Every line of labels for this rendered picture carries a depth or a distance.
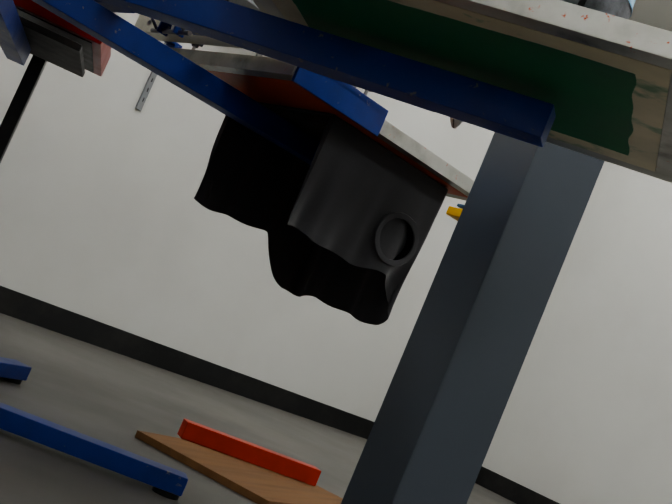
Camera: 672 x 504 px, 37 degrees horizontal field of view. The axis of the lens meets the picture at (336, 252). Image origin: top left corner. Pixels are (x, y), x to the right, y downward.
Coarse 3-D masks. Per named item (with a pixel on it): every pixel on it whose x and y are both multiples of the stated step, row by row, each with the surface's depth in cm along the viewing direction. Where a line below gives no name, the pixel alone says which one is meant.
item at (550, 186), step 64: (512, 192) 215; (576, 192) 220; (448, 256) 225; (512, 256) 214; (448, 320) 216; (512, 320) 215; (448, 384) 210; (512, 384) 217; (384, 448) 216; (448, 448) 212
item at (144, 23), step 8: (144, 16) 268; (136, 24) 270; (144, 24) 267; (152, 24) 264; (160, 40) 268; (168, 40) 264; (176, 40) 260; (184, 40) 256; (192, 40) 253; (200, 40) 249; (208, 40) 246; (216, 40) 243
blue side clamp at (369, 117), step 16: (304, 80) 230; (320, 80) 233; (336, 80) 236; (320, 96) 234; (336, 96) 237; (352, 96) 240; (352, 112) 241; (368, 112) 244; (384, 112) 247; (368, 128) 245
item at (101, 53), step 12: (24, 0) 315; (24, 12) 318; (36, 12) 316; (48, 12) 316; (48, 24) 321; (60, 24) 317; (72, 36) 324; (84, 36) 319; (84, 48) 336; (96, 48) 329; (108, 48) 355; (84, 60) 358; (96, 60) 350; (108, 60) 378; (96, 72) 374
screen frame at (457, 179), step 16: (176, 48) 267; (208, 64) 254; (224, 64) 249; (240, 64) 244; (256, 64) 239; (272, 64) 235; (288, 64) 231; (384, 128) 250; (400, 144) 255; (416, 144) 258; (416, 160) 262; (432, 160) 263; (448, 176) 268; (464, 176) 272; (464, 192) 276
